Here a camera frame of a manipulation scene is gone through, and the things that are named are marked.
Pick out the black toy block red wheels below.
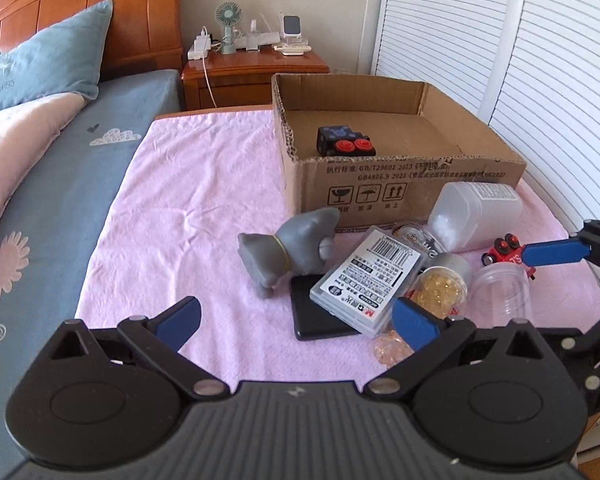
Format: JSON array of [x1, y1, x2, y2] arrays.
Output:
[[316, 125, 377, 157]]

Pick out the clear labelled plastic case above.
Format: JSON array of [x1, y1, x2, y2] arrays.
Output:
[[309, 226, 427, 338]]

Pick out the clear plastic jar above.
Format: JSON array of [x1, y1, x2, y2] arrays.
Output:
[[469, 262, 533, 328]]

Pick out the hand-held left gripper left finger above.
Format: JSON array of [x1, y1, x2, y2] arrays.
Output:
[[47, 296, 229, 402]]

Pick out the white louvered door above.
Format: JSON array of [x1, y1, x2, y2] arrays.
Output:
[[485, 0, 600, 238], [370, 0, 512, 126]]

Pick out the pink blanket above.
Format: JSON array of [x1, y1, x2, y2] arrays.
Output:
[[75, 109, 600, 392]]

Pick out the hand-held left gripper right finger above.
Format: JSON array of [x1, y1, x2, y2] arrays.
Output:
[[364, 296, 552, 402]]

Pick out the wooden nightstand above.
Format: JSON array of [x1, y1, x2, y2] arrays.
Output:
[[181, 50, 330, 111]]

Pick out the wooden headboard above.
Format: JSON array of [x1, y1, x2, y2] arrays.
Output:
[[0, 0, 184, 83]]

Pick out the white smart display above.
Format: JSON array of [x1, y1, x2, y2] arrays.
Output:
[[278, 10, 303, 46]]

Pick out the pink floral pillow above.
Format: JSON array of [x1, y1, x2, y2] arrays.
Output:
[[0, 92, 87, 251]]

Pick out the green desk fan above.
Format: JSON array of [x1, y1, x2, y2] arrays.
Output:
[[215, 2, 243, 56]]

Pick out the white power cable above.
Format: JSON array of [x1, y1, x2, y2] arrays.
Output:
[[202, 55, 218, 108]]

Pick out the black rectangular device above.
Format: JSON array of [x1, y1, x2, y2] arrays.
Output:
[[290, 275, 366, 342]]

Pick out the cardboard box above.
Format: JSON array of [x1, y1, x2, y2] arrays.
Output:
[[271, 73, 527, 233]]

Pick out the blue pillow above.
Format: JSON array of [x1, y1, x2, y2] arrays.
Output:
[[0, 0, 114, 118]]

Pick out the red toy car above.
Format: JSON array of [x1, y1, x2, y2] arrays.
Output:
[[481, 233, 538, 281]]

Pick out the white router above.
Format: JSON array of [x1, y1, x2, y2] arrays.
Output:
[[232, 30, 281, 48]]

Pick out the jar of yellow beads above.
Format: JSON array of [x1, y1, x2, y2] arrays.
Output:
[[410, 252, 473, 321]]

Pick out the white translucent plastic bottle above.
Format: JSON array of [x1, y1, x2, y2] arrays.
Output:
[[426, 181, 524, 253]]

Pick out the white power strip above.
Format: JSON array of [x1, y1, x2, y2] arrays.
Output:
[[187, 35, 212, 60]]

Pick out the bag of orange beads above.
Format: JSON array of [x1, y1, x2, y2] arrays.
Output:
[[371, 330, 416, 363]]

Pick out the grey dog figurine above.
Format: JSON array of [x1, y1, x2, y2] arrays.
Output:
[[237, 207, 341, 298]]

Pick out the blue printed bedsheet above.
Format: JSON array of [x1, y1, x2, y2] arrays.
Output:
[[0, 69, 181, 480]]

